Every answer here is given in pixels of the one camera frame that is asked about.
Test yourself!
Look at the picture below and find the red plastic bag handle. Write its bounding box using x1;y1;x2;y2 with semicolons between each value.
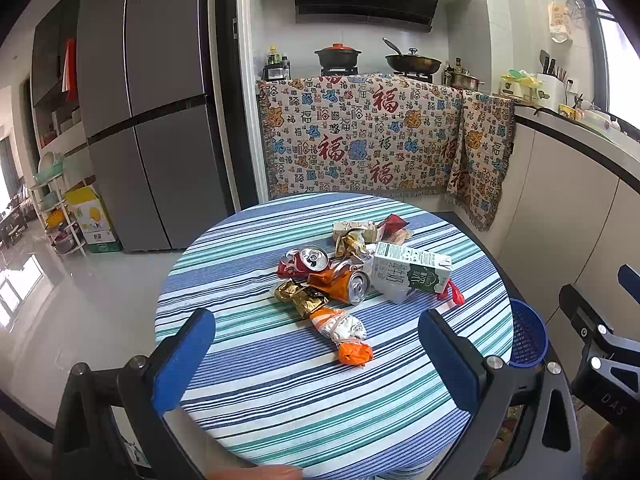
437;280;465;306

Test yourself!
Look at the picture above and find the person's hand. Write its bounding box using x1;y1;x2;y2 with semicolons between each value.
207;465;303;480

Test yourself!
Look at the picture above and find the gold foil wrapper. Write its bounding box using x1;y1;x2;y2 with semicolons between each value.
273;280;329;318

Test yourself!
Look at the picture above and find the beige floral paper wrapper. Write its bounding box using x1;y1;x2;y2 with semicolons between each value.
332;220;381;244

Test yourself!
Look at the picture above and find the blue plastic trash basket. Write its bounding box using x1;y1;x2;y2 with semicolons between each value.
510;298;549;368

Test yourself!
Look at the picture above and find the green white milk carton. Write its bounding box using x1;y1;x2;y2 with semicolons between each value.
372;242;452;294

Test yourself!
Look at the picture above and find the blue striped tablecloth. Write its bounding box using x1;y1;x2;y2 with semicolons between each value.
155;193;513;479

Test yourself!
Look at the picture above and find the crushed orange soda can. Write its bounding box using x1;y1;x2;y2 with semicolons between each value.
307;264;370;306

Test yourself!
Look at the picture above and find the black wok with lid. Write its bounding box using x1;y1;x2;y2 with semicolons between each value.
382;37;442;75

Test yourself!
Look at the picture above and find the white storage rack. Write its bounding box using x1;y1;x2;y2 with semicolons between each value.
29;153;87;257

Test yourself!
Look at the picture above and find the red snack wrapper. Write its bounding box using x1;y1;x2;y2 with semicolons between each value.
376;214;412;245

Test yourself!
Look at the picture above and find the steel pot with lid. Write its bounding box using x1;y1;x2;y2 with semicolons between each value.
444;70;484;91

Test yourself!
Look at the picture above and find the grey double door refrigerator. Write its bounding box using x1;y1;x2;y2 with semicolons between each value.
77;0;233;252

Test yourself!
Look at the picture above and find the black pot red lid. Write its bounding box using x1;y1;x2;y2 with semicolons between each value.
316;44;360;70

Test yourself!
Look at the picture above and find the yellow snack bag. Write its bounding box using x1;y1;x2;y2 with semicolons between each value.
334;233;374;261

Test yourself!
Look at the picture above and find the orange white bag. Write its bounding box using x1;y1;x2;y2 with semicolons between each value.
310;308;373;366

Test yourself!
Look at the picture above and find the yellow white cardboard box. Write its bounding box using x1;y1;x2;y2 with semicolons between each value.
65;185;122;254

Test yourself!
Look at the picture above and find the crushed red soda can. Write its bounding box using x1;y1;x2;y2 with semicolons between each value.
277;246;330;280

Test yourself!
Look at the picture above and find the patterned fu character cloth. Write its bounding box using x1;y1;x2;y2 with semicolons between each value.
257;74;515;231

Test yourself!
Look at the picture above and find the white knife block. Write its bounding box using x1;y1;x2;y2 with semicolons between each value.
536;49;566;112

